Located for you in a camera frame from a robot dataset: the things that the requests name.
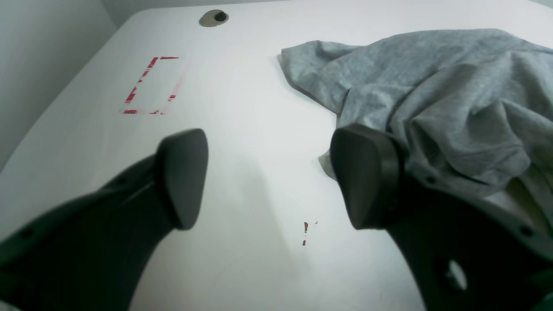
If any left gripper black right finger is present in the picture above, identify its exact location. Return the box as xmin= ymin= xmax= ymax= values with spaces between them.
xmin=330 ymin=124 xmax=552 ymax=311

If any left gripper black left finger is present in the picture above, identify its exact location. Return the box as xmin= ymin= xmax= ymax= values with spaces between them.
xmin=0 ymin=129 xmax=209 ymax=311

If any grey T-shirt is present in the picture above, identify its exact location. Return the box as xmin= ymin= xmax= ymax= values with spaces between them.
xmin=277 ymin=29 xmax=553 ymax=242

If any red tape rectangle marking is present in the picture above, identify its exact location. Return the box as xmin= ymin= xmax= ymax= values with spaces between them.
xmin=119 ymin=56 xmax=182 ymax=115

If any right table cable grommet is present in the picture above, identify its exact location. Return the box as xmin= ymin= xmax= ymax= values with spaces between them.
xmin=199 ymin=10 xmax=229 ymax=28

